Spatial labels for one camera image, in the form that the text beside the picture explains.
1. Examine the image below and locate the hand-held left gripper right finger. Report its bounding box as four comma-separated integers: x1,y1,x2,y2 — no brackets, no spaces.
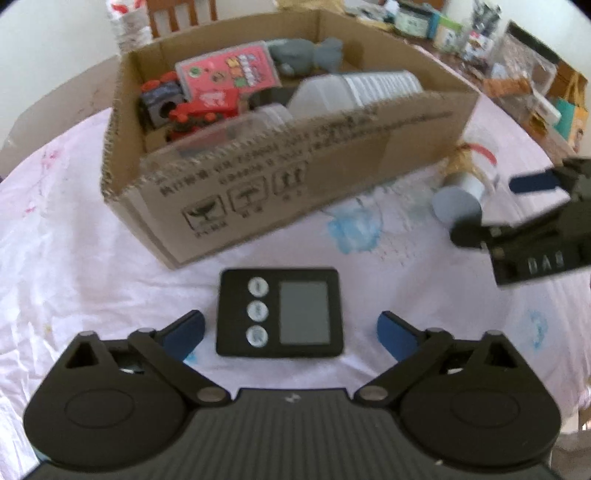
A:
353,311,525,408

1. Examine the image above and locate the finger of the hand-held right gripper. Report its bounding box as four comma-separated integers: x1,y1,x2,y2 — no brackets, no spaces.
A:
450,220,514,251
509,158,591,206

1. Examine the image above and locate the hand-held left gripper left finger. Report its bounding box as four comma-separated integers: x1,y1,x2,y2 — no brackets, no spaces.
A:
65,310,230,408

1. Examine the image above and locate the black digital timer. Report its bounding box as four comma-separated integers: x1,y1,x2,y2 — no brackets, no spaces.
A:
215,268,346,357

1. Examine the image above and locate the white ribbed plastic container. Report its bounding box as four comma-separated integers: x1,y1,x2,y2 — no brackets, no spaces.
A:
287,69,424,117

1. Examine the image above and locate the cardboard box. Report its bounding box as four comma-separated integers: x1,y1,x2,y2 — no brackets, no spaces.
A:
100,8,481,271

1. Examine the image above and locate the red toy train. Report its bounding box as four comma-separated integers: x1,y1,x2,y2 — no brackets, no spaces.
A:
165,87,242,143

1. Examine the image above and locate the clear plastic cup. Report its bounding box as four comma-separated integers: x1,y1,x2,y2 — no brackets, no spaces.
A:
247,103,295,132

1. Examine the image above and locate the dark grey toy with red parts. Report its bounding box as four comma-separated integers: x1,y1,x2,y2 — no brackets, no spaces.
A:
137,75,184,134

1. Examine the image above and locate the grey toy elephant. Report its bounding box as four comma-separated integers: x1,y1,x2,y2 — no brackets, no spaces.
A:
267,37,345,78

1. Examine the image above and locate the pink card box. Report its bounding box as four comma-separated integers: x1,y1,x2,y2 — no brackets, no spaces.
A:
174,41,283,101

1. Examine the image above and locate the teal and orange bag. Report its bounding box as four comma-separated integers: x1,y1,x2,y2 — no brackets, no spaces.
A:
540,60,591,155

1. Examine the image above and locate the pink white printed tablecloth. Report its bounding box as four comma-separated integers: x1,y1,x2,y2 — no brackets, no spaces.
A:
0,88,591,435

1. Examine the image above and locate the clear container with black rim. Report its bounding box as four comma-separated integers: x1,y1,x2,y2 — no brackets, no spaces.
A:
482,21,563,116

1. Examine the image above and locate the small jar with red label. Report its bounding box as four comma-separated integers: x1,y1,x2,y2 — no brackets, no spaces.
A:
463,4,502,63

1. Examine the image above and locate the jar with green lid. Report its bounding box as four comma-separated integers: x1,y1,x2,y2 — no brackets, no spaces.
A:
434,16,468,52

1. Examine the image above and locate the glass jar with dark lid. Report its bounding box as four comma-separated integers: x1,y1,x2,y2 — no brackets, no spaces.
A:
396,1,434,37

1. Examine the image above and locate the clear water bottle red label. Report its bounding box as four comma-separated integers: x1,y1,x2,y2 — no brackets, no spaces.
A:
105,0,154,52

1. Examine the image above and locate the wooden slatted chair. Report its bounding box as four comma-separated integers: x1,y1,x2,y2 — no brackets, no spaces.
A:
144,0,219,41

